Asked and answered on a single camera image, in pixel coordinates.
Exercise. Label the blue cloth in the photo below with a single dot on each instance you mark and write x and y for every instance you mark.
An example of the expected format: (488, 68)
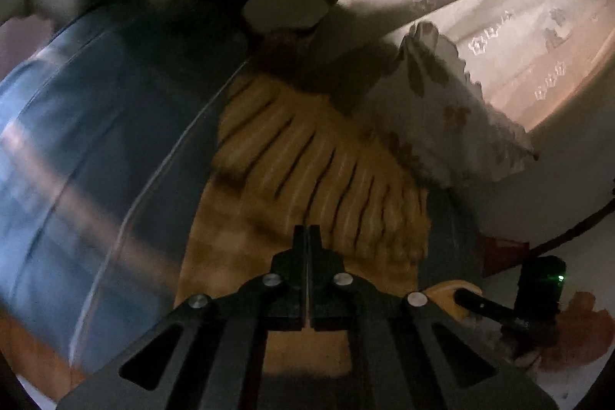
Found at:
(86, 160)

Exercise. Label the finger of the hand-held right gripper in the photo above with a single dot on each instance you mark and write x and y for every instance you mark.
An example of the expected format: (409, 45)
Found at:
(485, 306)

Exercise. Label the white floral scalloped cloth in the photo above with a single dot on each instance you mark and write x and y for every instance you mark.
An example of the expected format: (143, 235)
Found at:
(447, 122)

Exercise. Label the white bed cover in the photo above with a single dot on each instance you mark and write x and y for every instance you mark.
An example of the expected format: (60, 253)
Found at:
(562, 170)

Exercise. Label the reddish brown patterned cloth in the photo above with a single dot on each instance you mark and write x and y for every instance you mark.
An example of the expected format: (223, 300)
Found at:
(584, 333)

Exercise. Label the pink star-printed bed sheet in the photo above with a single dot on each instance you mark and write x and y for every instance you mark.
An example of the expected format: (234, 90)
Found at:
(519, 21)

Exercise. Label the yellow ribbed knit garment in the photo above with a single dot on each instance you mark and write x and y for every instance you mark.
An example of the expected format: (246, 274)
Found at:
(307, 160)

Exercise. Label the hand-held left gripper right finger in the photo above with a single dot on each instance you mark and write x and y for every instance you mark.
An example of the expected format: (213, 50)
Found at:
(314, 242)

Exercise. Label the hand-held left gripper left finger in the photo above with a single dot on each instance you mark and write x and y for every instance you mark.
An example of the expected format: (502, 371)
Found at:
(299, 242)

